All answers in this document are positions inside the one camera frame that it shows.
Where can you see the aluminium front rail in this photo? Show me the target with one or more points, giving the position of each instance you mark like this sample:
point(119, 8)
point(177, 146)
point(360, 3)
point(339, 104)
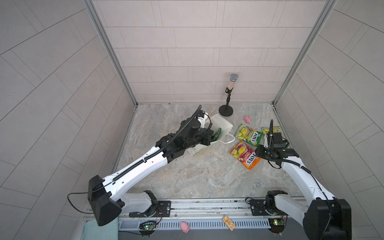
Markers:
point(203, 208)

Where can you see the yellow green candy bag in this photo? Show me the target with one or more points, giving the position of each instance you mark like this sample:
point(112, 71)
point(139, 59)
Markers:
point(276, 129)

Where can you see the left circuit board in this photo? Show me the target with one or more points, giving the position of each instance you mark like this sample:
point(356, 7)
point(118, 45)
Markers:
point(147, 228)

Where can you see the small wooden tag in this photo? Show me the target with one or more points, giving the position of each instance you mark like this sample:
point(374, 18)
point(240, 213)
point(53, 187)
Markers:
point(229, 223)

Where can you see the white paper bag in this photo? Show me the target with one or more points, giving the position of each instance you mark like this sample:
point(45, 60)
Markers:
point(226, 138)

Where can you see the dark green snack bag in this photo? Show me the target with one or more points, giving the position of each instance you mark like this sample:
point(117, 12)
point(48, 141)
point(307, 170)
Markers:
point(216, 135)

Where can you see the pink pig toy on rail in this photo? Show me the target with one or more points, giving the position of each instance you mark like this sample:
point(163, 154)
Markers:
point(184, 227)

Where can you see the teal cloth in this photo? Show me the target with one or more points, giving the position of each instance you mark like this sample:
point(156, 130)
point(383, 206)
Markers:
point(94, 232)

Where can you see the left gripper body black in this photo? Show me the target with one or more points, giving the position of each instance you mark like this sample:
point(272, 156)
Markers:
point(197, 138)

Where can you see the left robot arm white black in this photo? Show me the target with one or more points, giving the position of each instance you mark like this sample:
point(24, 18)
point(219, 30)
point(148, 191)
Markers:
point(107, 196)

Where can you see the black microphone stand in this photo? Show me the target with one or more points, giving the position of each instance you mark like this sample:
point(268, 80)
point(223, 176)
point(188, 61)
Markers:
point(226, 110)

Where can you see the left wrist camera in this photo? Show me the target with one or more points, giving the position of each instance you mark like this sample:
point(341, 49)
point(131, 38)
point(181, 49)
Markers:
point(202, 118)

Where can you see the sparkly silver microphone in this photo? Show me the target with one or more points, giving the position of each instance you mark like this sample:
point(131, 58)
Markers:
point(233, 79)

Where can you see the right circuit board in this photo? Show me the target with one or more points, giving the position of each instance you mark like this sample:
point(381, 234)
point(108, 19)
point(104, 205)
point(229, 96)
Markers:
point(277, 226)

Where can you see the pink pig toy on table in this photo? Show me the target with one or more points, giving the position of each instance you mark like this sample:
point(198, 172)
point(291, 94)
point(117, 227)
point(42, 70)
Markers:
point(247, 119)

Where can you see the circuit board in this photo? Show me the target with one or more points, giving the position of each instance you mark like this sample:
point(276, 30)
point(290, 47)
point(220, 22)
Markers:
point(147, 228)
point(277, 226)

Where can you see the orange Fox's fruits bag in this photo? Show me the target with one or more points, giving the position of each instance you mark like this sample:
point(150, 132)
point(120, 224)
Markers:
point(245, 155)

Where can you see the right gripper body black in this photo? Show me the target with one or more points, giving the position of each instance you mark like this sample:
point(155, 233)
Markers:
point(264, 152)

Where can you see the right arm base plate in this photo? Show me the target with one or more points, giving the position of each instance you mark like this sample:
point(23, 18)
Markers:
point(258, 208)

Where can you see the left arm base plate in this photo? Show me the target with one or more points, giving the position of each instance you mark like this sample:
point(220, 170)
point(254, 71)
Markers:
point(161, 209)

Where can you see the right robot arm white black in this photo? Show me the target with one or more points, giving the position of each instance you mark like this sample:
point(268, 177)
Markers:
point(323, 217)

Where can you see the green Fox's spring tea bag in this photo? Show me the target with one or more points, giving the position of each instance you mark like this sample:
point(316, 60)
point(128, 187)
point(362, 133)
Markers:
point(249, 135)

